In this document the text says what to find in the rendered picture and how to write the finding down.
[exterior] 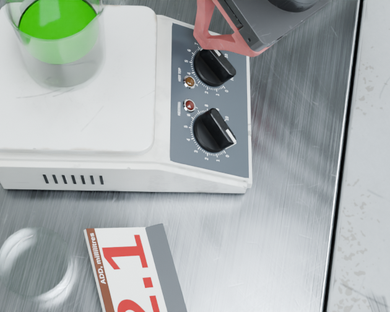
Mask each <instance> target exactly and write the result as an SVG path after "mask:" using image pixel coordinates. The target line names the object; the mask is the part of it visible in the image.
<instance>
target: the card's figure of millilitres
mask: <svg viewBox="0 0 390 312"><path fill-rule="evenodd" d="M95 233H96V236H97V240H98V245H99V248H100V253H101V256H102V261H103V265H104V268H105V273H106V278H107V281H108V286H109V289H110V293H111V298H112V301H113V306H114V309H115V312H162V309H161V306H160V302H159V299H158V295H157V291H156V288H155V284H154V279H153V276H152V272H151V269H150V264H149V260H148V257H147V253H146V250H145V246H144V242H143V239H142V234H141V231H140V230H130V231H108V232H95Z"/></svg>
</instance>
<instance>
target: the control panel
mask: <svg viewBox="0 0 390 312"><path fill-rule="evenodd" d="M193 32H194V29H191V28H188V27H185V26H182V25H179V24H175V23H172V27H171V100H170V161H172V162H175V163H180V164H184V165H189V166H192V167H198V168H203V169H206V170H212V171H217V172H220V173H225V174H229V175H234V176H239V177H242V178H249V150H248V94H247V65H246V56H245V55H242V54H238V53H234V52H231V51H225V50H220V51H221V52H222V54H223V55H224V56H225V57H226V58H227V59H228V61H229V62H230V63H231V65H232V66H233V67H234V68H235V70H236V75H235V76H234V77H232V78H231V79H230V80H228V81H226V82H225V83H224V84H222V85H221V86H218V87H211V86H209V85H207V84H205V83H203V81H201V80H200V78H198V76H197V74H196V71H195V70H194V57H195V55H196V54H197V53H198V52H199V51H200V50H201V49H202V47H201V46H200V44H199V43H198V42H197V40H196V39H195V37H194V35H193ZM187 77H192V78H193V79H194V85H193V86H192V87H190V86H188V85H187V84H186V78H187ZM188 100H190V101H192V102H193V103H194V109H193V110H188V109H187V108H186V105H185V103H186V101H188ZM211 108H215V109H217V110H218V112H219V113H220V115H221V116H222V118H223V119H224V120H225V122H226V123H227V125H228V127H229V128H230V129H231V130H232V132H233V133H234V135H235V137H236V144H235V145H233V146H231V147H229V148H227V149H223V150H222V151H220V152H217V153H212V152H208V151H206V150H204V149H203V148H202V147H201V146H200V145H199V144H198V143H197V140H196V138H195V137H194V131H193V126H194V122H195V120H196V118H197V117H198V116H200V115H201V114H203V113H205V112H206V111H208V110H209V109H211Z"/></svg>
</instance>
